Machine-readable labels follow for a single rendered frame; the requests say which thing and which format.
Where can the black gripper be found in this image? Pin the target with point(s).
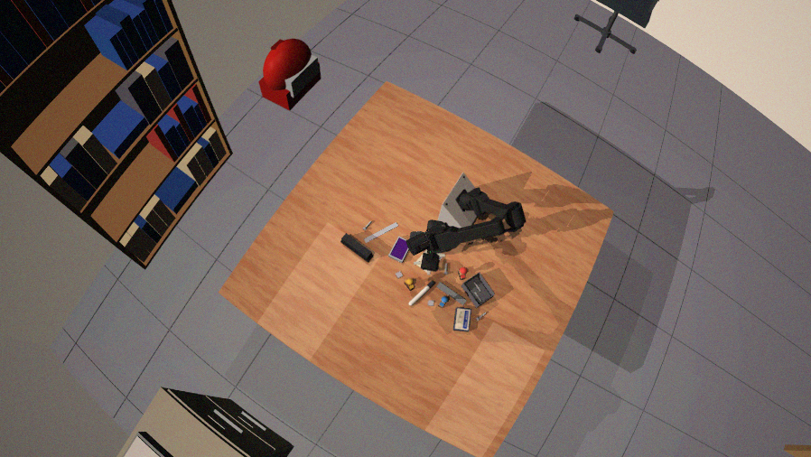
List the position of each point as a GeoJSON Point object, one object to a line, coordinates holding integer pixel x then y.
{"type": "Point", "coordinates": [430, 262]}

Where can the white flat bar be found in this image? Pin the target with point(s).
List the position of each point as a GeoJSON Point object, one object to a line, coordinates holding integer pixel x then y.
{"type": "Point", "coordinates": [381, 232]}

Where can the white inspection card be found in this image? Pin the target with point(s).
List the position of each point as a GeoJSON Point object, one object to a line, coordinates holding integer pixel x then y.
{"type": "Point", "coordinates": [419, 261]}

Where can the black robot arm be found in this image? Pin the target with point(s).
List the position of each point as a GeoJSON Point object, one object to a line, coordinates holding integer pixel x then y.
{"type": "Point", "coordinates": [448, 238]}

